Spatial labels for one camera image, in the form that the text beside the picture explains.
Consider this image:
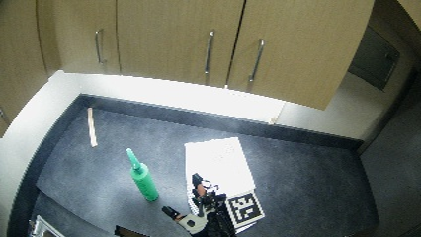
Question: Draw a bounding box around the white cube with black markers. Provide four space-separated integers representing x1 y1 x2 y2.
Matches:
225 191 266 235

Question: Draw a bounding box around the white flat box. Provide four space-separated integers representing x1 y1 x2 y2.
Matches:
182 136 258 216

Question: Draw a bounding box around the green nozzle bottle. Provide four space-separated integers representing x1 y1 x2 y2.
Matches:
125 147 160 202

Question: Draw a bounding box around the light wooden stick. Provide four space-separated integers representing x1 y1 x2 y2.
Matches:
85 107 98 148

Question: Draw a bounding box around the medium beige cabinet door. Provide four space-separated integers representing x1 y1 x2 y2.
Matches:
114 0 246 89

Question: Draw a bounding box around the wide beige cabinet door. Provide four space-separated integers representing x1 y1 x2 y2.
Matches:
226 0 375 112

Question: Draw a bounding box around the narrow beige cabinet door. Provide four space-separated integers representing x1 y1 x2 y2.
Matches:
36 0 122 76

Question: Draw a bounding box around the tall beige side cabinet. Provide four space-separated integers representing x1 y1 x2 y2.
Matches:
0 0 50 137

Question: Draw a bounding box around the white metal frame object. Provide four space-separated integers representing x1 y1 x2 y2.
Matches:
28 214 66 237

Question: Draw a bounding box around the metal cabinet handle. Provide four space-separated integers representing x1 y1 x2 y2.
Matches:
93 28 106 65
202 30 217 76
248 38 266 84

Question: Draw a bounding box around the dark grey wall panel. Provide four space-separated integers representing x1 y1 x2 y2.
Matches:
347 25 401 92

